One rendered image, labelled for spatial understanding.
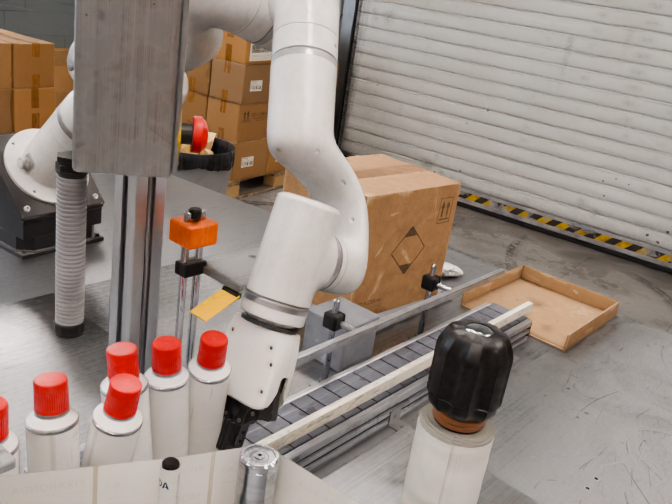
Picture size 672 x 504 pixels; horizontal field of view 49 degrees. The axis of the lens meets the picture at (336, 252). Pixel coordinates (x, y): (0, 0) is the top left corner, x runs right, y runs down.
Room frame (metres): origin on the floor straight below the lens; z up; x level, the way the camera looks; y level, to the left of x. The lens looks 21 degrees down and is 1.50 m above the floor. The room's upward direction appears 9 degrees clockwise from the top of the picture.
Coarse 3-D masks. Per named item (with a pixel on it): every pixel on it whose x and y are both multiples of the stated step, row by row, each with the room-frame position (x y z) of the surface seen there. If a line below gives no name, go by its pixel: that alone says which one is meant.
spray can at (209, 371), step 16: (208, 336) 0.75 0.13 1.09; (224, 336) 0.76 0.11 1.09; (208, 352) 0.74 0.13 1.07; (224, 352) 0.75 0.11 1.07; (192, 368) 0.75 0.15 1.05; (208, 368) 0.74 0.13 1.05; (224, 368) 0.75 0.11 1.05; (192, 384) 0.74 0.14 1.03; (208, 384) 0.74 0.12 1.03; (224, 384) 0.75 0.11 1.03; (192, 400) 0.74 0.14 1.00; (208, 400) 0.74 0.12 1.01; (224, 400) 0.76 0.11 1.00; (192, 416) 0.75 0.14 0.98; (208, 416) 0.75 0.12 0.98; (192, 432) 0.75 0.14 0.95; (208, 432) 0.75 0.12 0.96; (192, 448) 0.75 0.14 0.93; (208, 448) 0.76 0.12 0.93
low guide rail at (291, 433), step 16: (528, 304) 1.42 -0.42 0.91; (496, 320) 1.31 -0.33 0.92; (512, 320) 1.36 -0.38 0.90; (432, 352) 1.13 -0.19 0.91; (400, 368) 1.06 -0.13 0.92; (416, 368) 1.08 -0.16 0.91; (368, 384) 1.00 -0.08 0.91; (384, 384) 1.01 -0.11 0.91; (352, 400) 0.95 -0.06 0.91; (320, 416) 0.89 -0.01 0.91; (336, 416) 0.92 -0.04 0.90; (288, 432) 0.84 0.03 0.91; (304, 432) 0.86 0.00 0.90
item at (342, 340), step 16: (496, 272) 1.45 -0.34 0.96; (464, 288) 1.34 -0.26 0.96; (416, 304) 1.22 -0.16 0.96; (432, 304) 1.25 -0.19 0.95; (384, 320) 1.13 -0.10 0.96; (400, 320) 1.17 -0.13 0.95; (352, 336) 1.06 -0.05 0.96; (304, 352) 0.98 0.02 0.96; (320, 352) 1.00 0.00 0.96; (80, 448) 0.68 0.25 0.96
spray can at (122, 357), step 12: (108, 348) 0.69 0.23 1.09; (120, 348) 0.69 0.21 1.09; (132, 348) 0.69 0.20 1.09; (108, 360) 0.68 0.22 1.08; (120, 360) 0.68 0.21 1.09; (132, 360) 0.68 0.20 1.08; (108, 372) 0.68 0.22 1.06; (120, 372) 0.68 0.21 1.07; (132, 372) 0.68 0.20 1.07; (108, 384) 0.68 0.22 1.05; (144, 384) 0.69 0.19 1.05; (144, 396) 0.68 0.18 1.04; (144, 408) 0.68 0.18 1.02; (144, 420) 0.68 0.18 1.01; (144, 432) 0.68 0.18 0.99; (144, 444) 0.68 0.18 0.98; (144, 456) 0.68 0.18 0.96
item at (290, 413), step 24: (480, 312) 1.42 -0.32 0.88; (504, 312) 1.44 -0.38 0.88; (432, 336) 1.27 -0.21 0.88; (384, 360) 1.14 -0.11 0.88; (408, 360) 1.16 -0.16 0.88; (336, 384) 1.04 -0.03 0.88; (360, 384) 1.05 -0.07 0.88; (408, 384) 1.08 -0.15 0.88; (288, 408) 0.95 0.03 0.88; (312, 408) 0.96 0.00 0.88; (360, 408) 0.98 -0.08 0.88; (264, 432) 0.88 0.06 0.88; (312, 432) 0.90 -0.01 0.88
